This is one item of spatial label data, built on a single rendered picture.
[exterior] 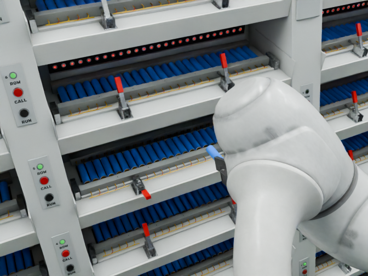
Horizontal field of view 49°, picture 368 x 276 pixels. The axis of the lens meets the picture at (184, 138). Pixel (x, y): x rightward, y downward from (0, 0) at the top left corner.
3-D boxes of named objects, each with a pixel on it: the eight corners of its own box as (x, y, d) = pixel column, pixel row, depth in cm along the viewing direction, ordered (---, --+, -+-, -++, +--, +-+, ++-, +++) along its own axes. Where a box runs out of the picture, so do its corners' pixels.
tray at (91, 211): (288, 157, 117) (295, 133, 110) (80, 229, 97) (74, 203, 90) (251, 118, 130) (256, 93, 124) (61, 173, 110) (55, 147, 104)
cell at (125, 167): (122, 156, 109) (130, 172, 104) (115, 158, 108) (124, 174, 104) (121, 151, 107) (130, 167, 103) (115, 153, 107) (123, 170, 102)
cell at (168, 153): (165, 144, 113) (174, 159, 108) (158, 145, 112) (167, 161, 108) (164, 139, 111) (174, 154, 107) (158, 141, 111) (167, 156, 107)
